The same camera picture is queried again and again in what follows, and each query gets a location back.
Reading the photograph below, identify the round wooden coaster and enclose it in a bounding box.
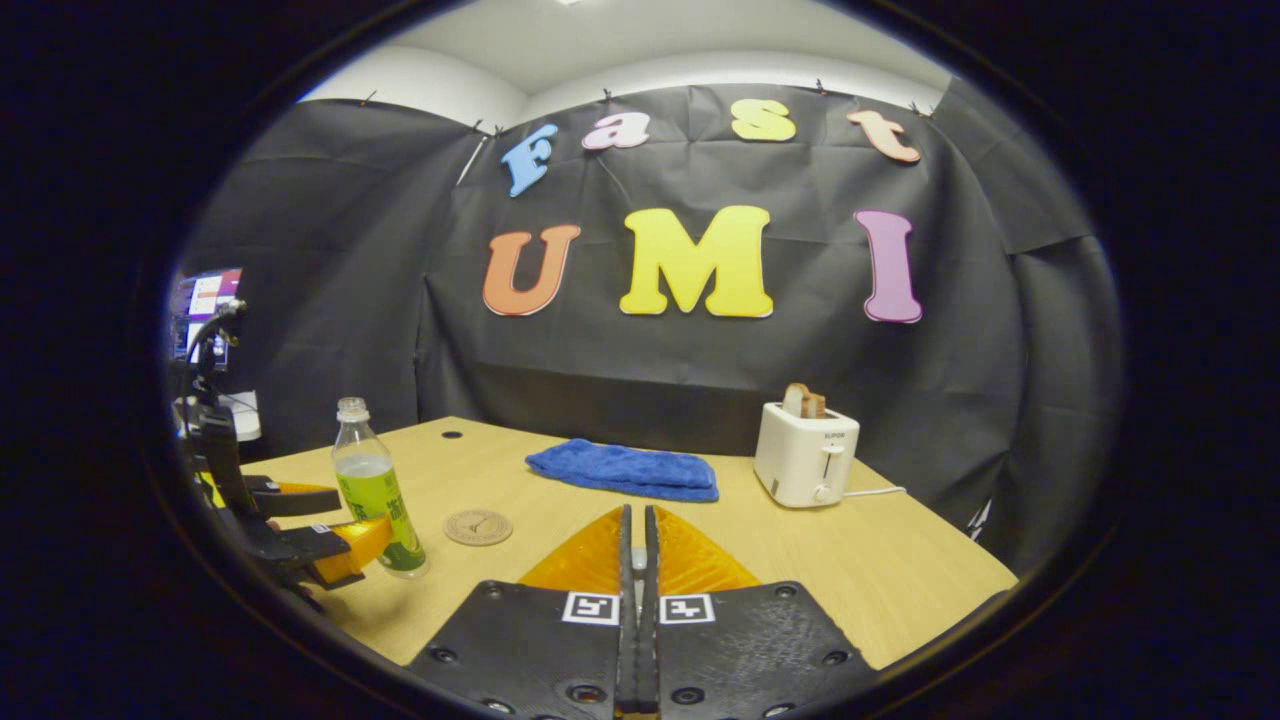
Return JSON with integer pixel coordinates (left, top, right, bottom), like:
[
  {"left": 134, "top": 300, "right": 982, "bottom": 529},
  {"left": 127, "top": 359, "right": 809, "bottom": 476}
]
[{"left": 443, "top": 509, "right": 515, "bottom": 548}]

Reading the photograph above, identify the blue folded towel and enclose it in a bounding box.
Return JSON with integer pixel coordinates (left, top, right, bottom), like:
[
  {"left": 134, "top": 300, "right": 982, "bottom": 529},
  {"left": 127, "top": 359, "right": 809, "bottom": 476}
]
[{"left": 525, "top": 438, "right": 721, "bottom": 504}]

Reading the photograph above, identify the white toaster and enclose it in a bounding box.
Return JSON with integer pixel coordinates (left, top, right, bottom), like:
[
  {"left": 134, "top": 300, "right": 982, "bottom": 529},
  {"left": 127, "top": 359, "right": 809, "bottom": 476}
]
[{"left": 753, "top": 402, "right": 861, "bottom": 510}]

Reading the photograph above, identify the green label water bottle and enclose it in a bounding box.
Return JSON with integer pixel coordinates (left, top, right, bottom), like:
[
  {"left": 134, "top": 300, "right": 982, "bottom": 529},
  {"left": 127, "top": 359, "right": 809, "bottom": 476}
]
[{"left": 331, "top": 397, "right": 432, "bottom": 581}]

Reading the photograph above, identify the white side table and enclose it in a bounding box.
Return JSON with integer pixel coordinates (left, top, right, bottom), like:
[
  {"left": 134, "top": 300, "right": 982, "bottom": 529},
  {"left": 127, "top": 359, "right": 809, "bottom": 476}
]
[{"left": 178, "top": 392, "right": 264, "bottom": 444}]

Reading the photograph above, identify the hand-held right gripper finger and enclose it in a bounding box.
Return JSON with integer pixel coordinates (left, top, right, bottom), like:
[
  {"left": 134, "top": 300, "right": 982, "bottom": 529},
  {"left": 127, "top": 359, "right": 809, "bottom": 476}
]
[
  {"left": 640, "top": 504, "right": 882, "bottom": 720},
  {"left": 405, "top": 503, "right": 638, "bottom": 720}
]

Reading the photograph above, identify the computer monitor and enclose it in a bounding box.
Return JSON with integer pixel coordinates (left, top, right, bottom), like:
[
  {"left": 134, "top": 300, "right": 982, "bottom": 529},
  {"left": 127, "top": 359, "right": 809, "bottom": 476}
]
[{"left": 172, "top": 267, "right": 244, "bottom": 361}]

